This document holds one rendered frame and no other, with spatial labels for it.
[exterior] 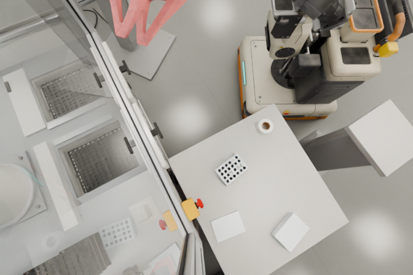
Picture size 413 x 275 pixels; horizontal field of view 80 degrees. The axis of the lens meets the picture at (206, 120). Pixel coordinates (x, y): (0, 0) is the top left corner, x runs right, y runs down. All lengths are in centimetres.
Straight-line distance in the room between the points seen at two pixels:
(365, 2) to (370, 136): 66
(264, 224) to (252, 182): 18
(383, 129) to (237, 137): 72
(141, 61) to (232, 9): 96
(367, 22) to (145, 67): 151
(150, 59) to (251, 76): 85
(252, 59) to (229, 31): 53
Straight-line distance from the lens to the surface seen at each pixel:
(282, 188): 119
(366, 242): 229
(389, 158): 145
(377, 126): 145
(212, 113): 197
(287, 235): 115
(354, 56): 147
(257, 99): 176
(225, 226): 113
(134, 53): 218
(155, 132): 101
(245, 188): 114
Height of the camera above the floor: 188
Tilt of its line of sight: 75 degrees down
